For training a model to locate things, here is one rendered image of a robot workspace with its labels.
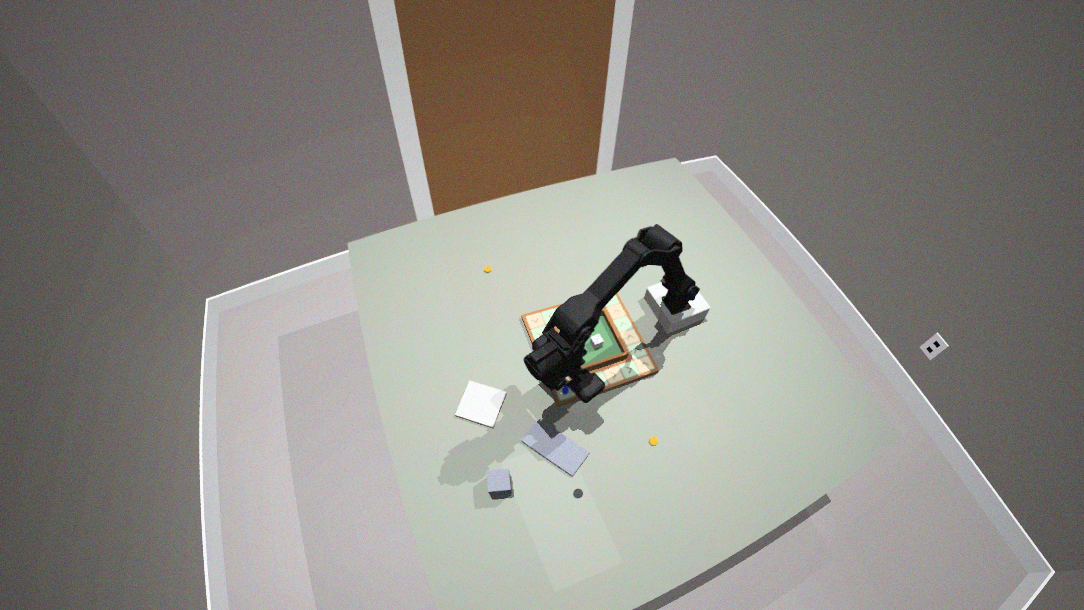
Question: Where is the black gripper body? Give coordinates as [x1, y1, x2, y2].
[532, 334, 605, 403]

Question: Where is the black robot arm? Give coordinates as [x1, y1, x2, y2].
[522, 224, 700, 391]

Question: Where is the white square tile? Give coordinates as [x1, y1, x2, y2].
[455, 380, 507, 428]

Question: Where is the ring of peach and green arrow squares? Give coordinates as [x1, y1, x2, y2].
[525, 295, 655, 386]

